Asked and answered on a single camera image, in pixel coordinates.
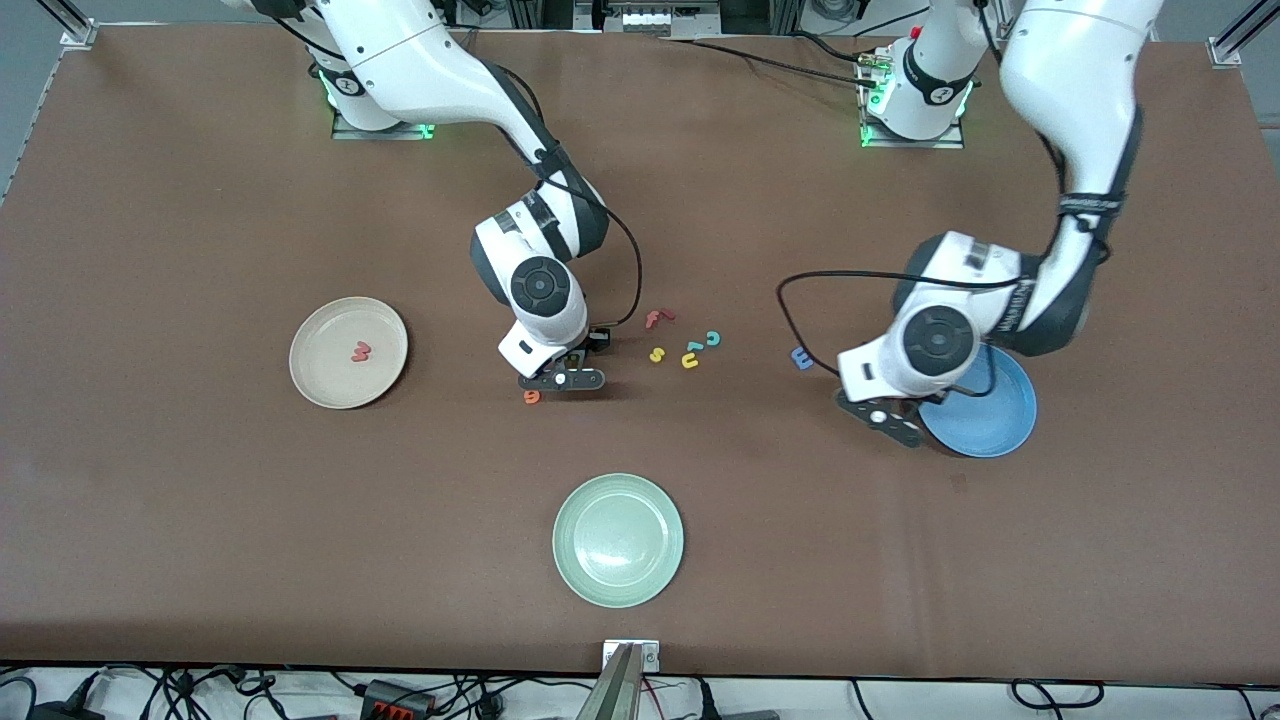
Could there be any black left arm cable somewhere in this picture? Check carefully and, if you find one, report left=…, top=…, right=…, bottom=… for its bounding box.
left=778, top=130, right=1121, bottom=401

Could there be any blue round plate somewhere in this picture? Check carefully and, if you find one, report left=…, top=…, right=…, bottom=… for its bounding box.
left=918, top=345, right=1039, bottom=459

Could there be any aluminium profile beam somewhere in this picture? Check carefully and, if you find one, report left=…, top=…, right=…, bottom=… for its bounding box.
left=575, top=645, right=642, bottom=720

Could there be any black cable on table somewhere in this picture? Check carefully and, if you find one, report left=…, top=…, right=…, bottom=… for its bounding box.
left=660, top=36, right=881, bottom=86

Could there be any silver camera mount bracket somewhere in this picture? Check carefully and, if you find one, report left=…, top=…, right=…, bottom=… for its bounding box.
left=602, top=640, right=661, bottom=673

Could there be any black orange power strip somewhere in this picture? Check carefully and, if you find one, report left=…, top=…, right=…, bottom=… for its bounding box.
left=360, top=680, right=437, bottom=720

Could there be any light brown round plate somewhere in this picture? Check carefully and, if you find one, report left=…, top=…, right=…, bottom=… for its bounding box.
left=288, top=296, right=410, bottom=411

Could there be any grey metal device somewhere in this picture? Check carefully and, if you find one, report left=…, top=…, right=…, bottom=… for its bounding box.
left=620, top=0, right=723, bottom=36

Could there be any pale green round plate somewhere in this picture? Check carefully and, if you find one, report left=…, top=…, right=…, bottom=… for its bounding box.
left=552, top=473, right=686, bottom=609

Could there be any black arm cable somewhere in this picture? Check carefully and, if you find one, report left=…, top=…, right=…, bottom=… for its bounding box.
left=480, top=60, right=643, bottom=351
left=778, top=130, right=1121, bottom=401

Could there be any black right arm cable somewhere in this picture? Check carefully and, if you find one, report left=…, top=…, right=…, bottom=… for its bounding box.
left=480, top=60, right=643, bottom=351

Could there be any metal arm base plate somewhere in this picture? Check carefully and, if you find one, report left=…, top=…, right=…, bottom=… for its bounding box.
left=860, top=50, right=967, bottom=151
left=332, top=100, right=437, bottom=141

